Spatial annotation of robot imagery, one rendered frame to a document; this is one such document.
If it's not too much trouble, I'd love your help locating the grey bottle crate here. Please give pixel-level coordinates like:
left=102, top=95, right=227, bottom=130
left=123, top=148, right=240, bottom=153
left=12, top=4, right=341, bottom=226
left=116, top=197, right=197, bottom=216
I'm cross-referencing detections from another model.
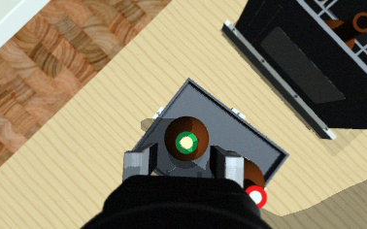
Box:
left=235, top=0, right=367, bottom=129

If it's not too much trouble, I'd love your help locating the grey rectangular tray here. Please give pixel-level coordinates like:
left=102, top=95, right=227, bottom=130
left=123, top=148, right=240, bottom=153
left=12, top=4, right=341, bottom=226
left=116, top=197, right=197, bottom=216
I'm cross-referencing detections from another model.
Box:
left=132, top=78, right=289, bottom=187

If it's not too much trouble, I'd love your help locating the brown bottle with blue label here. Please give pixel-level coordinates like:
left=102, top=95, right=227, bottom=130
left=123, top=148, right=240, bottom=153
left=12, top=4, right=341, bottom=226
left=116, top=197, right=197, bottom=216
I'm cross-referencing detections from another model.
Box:
left=164, top=116, right=209, bottom=161

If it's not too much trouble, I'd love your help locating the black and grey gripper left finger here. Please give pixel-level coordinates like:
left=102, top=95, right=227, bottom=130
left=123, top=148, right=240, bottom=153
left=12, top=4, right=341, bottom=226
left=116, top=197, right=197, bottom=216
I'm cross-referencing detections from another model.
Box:
left=122, top=143, right=158, bottom=182

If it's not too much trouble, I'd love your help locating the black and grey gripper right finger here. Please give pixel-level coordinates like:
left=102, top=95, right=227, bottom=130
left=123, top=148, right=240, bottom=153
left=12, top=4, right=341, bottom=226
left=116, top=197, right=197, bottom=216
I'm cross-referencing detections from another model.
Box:
left=210, top=146, right=244, bottom=187

